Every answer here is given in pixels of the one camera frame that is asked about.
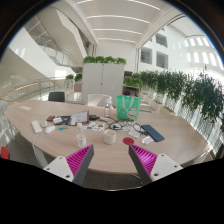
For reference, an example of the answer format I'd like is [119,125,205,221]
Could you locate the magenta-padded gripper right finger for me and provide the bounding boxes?
[128,143,184,186]

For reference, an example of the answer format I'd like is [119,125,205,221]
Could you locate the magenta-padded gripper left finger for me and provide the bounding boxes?
[43,143,95,187]

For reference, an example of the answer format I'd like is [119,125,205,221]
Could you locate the clear plastic water bottle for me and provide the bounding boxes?
[76,122,88,149]

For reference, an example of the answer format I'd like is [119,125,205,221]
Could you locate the small white packet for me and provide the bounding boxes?
[141,135,154,146]

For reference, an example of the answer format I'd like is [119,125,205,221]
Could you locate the dark blue keyboard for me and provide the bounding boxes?
[140,124,166,143]

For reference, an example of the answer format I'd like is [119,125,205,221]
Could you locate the white computer mouse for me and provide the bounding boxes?
[44,125,56,135]

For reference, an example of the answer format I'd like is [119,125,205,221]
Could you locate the flat round red coaster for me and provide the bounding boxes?
[122,136,135,146]

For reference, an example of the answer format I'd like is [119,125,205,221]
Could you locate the white labelled card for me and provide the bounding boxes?
[52,116,64,125]

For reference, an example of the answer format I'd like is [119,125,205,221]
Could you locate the black notebook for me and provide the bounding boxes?
[56,115,73,126]

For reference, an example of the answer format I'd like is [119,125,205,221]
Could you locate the white power strip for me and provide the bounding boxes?
[30,119,43,135]

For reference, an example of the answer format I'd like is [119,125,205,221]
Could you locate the white printed booklet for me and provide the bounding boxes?
[69,110,90,126]

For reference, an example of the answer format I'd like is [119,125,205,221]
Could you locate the colourful sticker sheet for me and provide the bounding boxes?
[85,121,106,132]

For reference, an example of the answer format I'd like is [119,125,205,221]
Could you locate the white grid-pattern mug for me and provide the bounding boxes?
[102,128,117,145]

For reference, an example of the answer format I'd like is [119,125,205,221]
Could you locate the red chair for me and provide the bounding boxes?
[0,145,11,160]

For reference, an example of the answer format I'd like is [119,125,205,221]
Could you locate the green tote bag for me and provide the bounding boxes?
[116,95,142,121]

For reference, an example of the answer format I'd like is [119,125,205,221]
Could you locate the black chair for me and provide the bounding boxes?
[47,91,66,103]

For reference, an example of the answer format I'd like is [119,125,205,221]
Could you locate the tall clear spray bottle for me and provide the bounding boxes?
[104,98,114,118]

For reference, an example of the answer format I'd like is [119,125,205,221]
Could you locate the row of green hedge plants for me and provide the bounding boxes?
[131,68,224,124]

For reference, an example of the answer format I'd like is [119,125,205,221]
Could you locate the brown planter with plants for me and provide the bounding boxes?
[123,75,144,98]

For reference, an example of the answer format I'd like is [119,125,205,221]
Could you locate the white planter with plants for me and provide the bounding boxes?
[64,73,83,93]

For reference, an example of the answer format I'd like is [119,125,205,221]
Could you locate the white cabinet with plants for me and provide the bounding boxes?
[81,55,128,104]

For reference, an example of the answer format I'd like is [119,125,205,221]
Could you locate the white power cable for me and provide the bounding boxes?
[31,132,48,168]

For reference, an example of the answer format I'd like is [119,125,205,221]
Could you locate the tangled black cables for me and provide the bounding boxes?
[105,116,148,134]

